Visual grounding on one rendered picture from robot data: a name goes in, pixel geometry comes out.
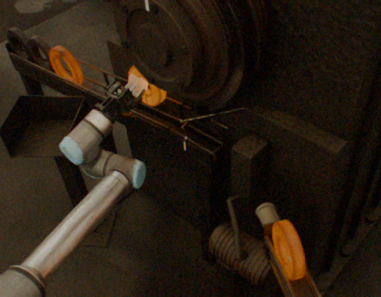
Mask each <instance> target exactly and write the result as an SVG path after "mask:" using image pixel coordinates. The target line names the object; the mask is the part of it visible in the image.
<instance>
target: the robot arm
mask: <svg viewBox="0 0 381 297"><path fill-rule="evenodd" d="M112 84H114V86H113V87H112V88H111V89H109V87H110V86H111V85H112ZM109 87H107V88H106V89H105V90H104V92H105V93H106V96H107V98H106V99H105V100H104V102H102V103H101V104H99V103H97V104H96V105H95V107H96V108H97V110H92V111H91V112H90V113H89V114H88V115H87V116H86V118H84V119H83V120H82V121H81V123H79V124H78V126H77V127H76V128H75V129H74V130H73V131H72V132H71V133H70V134H69V135H68V136H66V137H65V138H64V139H63V141H62V142H61V143H60V150H61V151H62V153H63V154H65V156H66V157H67V158H68V159H69V160H70V161H71V162H73V163H74V164H76V165H80V166H81V168H82V169H83V171H84V172H86V174H87V175H89V176H90V177H93V178H96V179H98V178H101V177H104V178H103V179H102V180H101V181H100V182H99V183H98V185H96V187H94V189H93V190H91V191H90V192H89V193H88V195H87V196H86V197H85V198H83V200H82V201H81V202H80V203H79V204H78V205H77V206H76V207H75V208H74V209H73V211H71V212H70V213H69V214H68V215H67V216H66V217H65V219H64V220H63V221H62V222H61V223H60V224H59V225H58V226H57V227H56V228H55V229H54V230H53V232H52V233H51V234H50V235H49V236H48V237H46V239H45V240H44V241H43V242H41V244H40V245H39V247H37V248H36V250H34V251H33V252H32V253H31V255H29V257H28V258H27V259H26V260H25V261H24V262H23V263H22V264H21V265H12V266H10V268H8V270H7V271H5V273H2V274H0V297H46V286H47V285H48V284H49V283H50V281H52V279H53V278H54V276H56V275H57V273H58V272H59V271H60V269H61V268H62V267H63V266H64V265H65V264H66V263H67V261H68V260H70V258H71V257H72V256H73V255H74V253H75V252H76V251H77V249H78V248H80V247H81V245H82V244H83V243H84V242H85V241H86V240H87V239H88V237H89V236H90V235H91V233H92V232H94V229H96V227H98V225H99V224H100V223H101V222H102V221H103V220H104V218H105V217H106V216H107V215H108V214H109V212H110V211H112V208H114V206H115V205H116V204H117V203H118V202H119V200H120V199H121V198H122V197H123V196H124V195H125V193H127V192H128V191H129V190H130V189H131V188H132V187H134V189H138V188H139V187H140V186H141V185H142V183H143V181H144V179H145V177H146V165H145V164H144V163H143V162H140V161H138V159H130V158H129V157H126V156H122V155H119V154H115V153H113V152H110V151H105V150H103V149H101V147H100V146H98V144H99V143H101V141H103V139H104V138H105V137H106V135H108V134H109V133H110V132H111V131H112V130H113V129H114V128H113V124H114V123H115V121H114V120H120V121H124V122H126V123H135V120H136V117H135V115H134V114H132V113H131V112H130V110H132V109H133V108H135V107H136V106H137V105H138V104H140V102H142V99H143V98H144V96H145V94H146V89H147V87H148V82H147V81H146V80H144V79H142V78H138V77H137V76H135V75H134V74H133V73H132V74H130V76H129V82H128V83H127V85H126V86H125V87H123V86H122V84H120V83H119V82H118V81H117V83H116V81H115V80H114V81H113V82H112V83H111V84H110V85H109ZM108 89H109V90H108ZM132 95H133V96H134V97H133V96H132Z"/></svg>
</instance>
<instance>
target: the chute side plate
mask: <svg viewBox="0 0 381 297"><path fill-rule="evenodd" d="M9 57H10V60H11V61H12V65H13V66H14V67H15V70H18V68H20V69H21V70H23V71H24V74H25V75H26V76H28V77H30V78H33V79H34V80H36V81H39V82H40V83H41V84H44V85H46V86H47V87H50V88H52V89H54V90H56V91H59V92H60V93H61V94H64V95H65V96H67V97H86V101H87V102H88V103H89V104H92V105H93V106H94V110H97V108H96V107H95V105H96V104H97V103H99V104H101V103H102V102H104V99H101V98H99V97H96V96H95V95H93V94H90V93H88V92H87V91H85V90H83V89H80V88H79V87H75V86H74V85H73V84H69V83H68V82H66V81H64V80H61V79H60V78H57V77H55V76H53V75H52V74H50V73H47V72H45V71H44V70H41V69H39V68H36V67H34V66H31V65H30V64H28V63H26V62H24V61H23V60H19V59H18V58H15V57H14V56H12V55H9ZM17 67H18V68H17ZM135 117H136V120H135V123H126V122H124V121H120V120H115V121H117V122H118V123H121V124H122V125H124V126H126V127H127V128H131V129H132V130H133V131H137V132H138V133H140V134H142V135H145V136H146V137H148V138H151V139H152V140H153V141H156V142H158V143H160V144H161V145H163V146H166V147H167V148H169V149H172V150H173V151H175V152H176V153H177V154H180V155H182V156H183V157H184V158H185V159H188V160H190V161H191V162H192V163H194V164H195V162H194V158H195V159H197V160H199V161H200V162H203V163H204V164H206V165H207V166H208V172H209V173H210V174H212V161H211V155H210V154H208V153H206V152H205V151H202V150H201V149H199V148H198V147H197V146H194V145H192V144H191V143H189V142H187V141H185V140H184V139H182V138H180V137H179V136H177V135H175V134H174V133H172V132H171V131H167V130H166V129H165V128H161V127H160V126H159V125H155V124H153V123H151V122H150V121H148V120H146V119H144V118H141V117H139V116H138V115H135ZM184 142H185V147H186V150H184Z"/></svg>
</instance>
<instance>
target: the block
mask: <svg viewBox="0 0 381 297"><path fill-rule="evenodd" d="M268 151H269V142H268V141H267V140H265V139H264V138H262V137H260V136H259V135H256V134H255V133H252V132H249V133H247V134H246V135H244V137H243V138H242V139H240V140H239V141H238V142H237V143H236V144H234V146H232V156H231V196H233V195H234V194H236V193H239V195H240V197H241V198H240V199H239V200H238V201H239V202H240V203H243V204H244V205H245V206H248V207H249V206H251V205H252V203H254V202H255V200H257V198H259V196H260V195H261V194H262V193H263V192H264V191H265V185H266V172H267V159H268Z"/></svg>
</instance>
